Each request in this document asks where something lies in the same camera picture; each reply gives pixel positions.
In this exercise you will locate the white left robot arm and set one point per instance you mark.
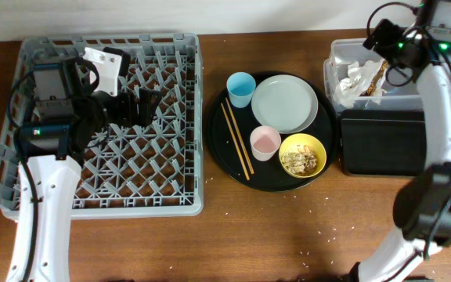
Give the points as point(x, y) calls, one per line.
point(70, 107)

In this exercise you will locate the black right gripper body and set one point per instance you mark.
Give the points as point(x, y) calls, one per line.
point(389, 46)

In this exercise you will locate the pink cup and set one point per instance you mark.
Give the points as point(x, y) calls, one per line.
point(265, 141)

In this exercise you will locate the crumpled white paper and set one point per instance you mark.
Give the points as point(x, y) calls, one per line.
point(349, 89)

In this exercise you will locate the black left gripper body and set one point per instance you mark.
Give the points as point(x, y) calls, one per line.
point(118, 109)

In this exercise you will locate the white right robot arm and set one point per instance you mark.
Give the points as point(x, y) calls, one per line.
point(422, 208)

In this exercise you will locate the food scraps pile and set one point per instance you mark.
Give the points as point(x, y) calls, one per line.
point(300, 160)

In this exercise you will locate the clear plastic bin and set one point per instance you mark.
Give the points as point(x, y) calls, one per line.
point(344, 52)

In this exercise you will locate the brown snack wrapper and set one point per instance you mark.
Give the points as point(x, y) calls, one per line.
point(377, 78)

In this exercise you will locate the yellow bowl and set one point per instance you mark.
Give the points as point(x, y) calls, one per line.
point(305, 139)

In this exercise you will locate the round black tray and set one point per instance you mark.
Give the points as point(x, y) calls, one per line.
point(268, 175)

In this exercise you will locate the light blue cup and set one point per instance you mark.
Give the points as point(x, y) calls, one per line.
point(241, 87)

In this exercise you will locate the rectangular black tray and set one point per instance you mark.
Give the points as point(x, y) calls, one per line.
point(383, 142)

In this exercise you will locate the pale green plate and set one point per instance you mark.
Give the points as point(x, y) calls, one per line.
point(286, 103)

